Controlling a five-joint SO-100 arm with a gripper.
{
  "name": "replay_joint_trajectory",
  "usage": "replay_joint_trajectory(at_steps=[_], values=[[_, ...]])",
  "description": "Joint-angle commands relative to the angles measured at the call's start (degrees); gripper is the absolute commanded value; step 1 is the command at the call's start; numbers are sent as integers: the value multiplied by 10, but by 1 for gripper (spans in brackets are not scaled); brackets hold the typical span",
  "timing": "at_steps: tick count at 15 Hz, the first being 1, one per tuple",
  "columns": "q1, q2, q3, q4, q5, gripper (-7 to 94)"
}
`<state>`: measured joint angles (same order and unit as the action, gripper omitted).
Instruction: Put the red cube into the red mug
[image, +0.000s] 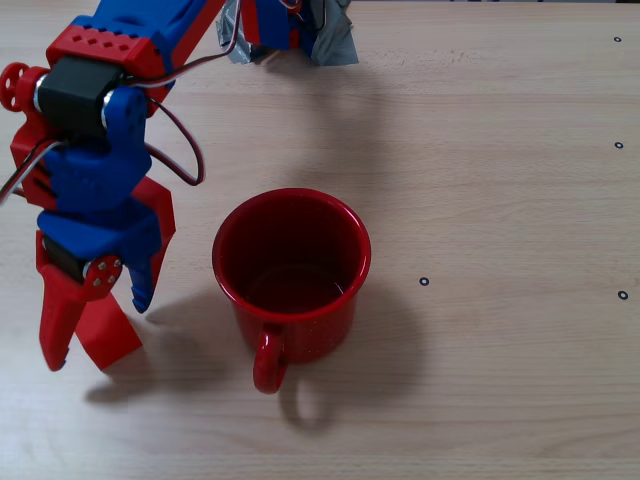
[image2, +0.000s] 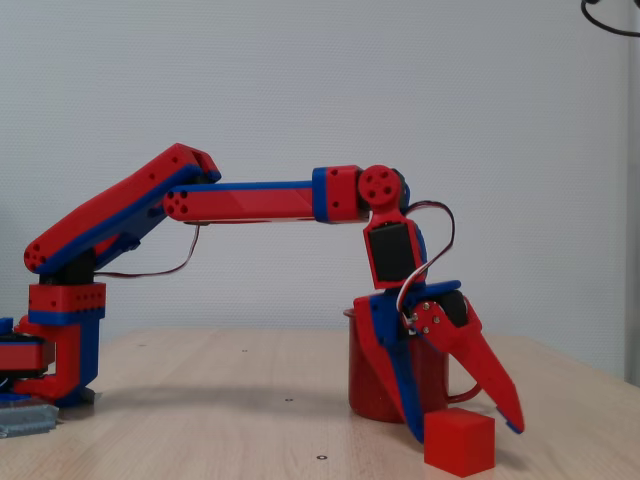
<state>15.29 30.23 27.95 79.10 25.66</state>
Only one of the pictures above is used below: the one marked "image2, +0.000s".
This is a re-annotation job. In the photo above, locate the red cube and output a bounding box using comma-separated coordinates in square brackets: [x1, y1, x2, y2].
[423, 407, 497, 477]

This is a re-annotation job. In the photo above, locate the red enamel mug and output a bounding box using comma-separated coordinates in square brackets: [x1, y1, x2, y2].
[342, 308, 484, 425]

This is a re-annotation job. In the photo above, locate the black hanging cable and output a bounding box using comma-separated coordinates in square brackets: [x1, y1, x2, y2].
[580, 0, 640, 37]

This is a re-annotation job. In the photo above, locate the arm servo cable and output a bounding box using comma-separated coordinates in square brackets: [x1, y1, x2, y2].
[92, 222, 202, 281]

